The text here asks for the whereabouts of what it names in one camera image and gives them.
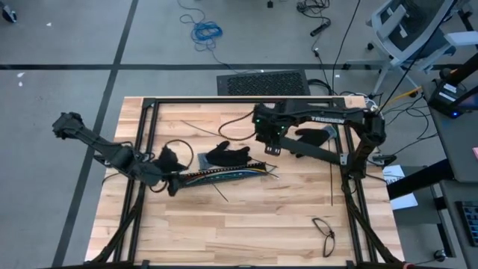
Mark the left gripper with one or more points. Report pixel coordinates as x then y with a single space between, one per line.
166 160

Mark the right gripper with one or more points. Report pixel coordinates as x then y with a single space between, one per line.
272 123

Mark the black work glove grey cuff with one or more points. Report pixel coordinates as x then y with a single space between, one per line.
228 157
317 135

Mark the black raceway cover strip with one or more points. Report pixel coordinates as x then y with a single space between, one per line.
317 151

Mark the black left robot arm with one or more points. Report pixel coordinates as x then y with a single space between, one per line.
112 153

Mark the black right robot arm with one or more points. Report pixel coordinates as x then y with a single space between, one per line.
328 119

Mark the black perforated case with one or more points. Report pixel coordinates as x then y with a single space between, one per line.
265 84

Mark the small black floor object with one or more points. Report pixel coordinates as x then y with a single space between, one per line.
270 4
9 15

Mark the black eyeglasses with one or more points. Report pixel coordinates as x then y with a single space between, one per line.
330 234

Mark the white paper sheet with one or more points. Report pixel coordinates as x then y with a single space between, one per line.
405 201

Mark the black desk crossbar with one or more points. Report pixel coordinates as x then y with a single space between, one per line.
418 179

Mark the grey office chair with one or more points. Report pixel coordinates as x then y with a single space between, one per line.
396 22

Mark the black box with labels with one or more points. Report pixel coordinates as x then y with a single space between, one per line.
444 99

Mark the grey desk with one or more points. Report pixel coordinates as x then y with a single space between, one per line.
453 194
459 142

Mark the black stand pole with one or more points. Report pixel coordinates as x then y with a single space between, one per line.
461 71

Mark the black caster wheel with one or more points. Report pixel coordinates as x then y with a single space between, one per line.
440 255

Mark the black keyboard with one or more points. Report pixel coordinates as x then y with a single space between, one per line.
468 224

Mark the black aluminium frame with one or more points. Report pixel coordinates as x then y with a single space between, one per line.
205 100

